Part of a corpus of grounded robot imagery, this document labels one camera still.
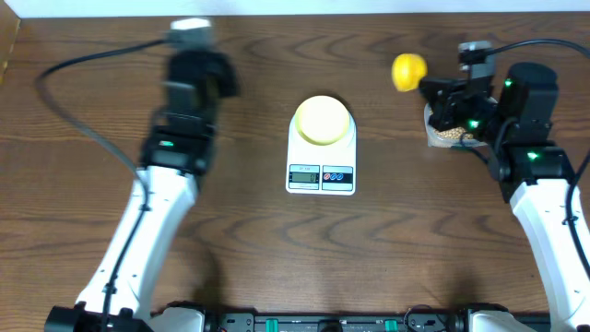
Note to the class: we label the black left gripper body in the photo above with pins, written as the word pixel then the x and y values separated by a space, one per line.
pixel 222 84

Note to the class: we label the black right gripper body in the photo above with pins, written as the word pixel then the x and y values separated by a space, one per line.
pixel 477 114

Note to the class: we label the yellow measuring scoop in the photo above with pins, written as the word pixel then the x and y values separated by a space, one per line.
pixel 408 70

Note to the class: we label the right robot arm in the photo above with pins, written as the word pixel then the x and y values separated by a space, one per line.
pixel 535 175

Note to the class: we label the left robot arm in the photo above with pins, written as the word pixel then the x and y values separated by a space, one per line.
pixel 174 159

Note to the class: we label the pale yellow bowl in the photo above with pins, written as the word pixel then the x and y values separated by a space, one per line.
pixel 322 120

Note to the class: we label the white digital kitchen scale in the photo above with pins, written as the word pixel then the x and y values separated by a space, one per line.
pixel 322 170

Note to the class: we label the clear plastic container of soybeans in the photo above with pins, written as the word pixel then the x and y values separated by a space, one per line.
pixel 448 138

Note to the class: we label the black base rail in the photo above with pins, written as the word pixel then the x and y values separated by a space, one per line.
pixel 416 320

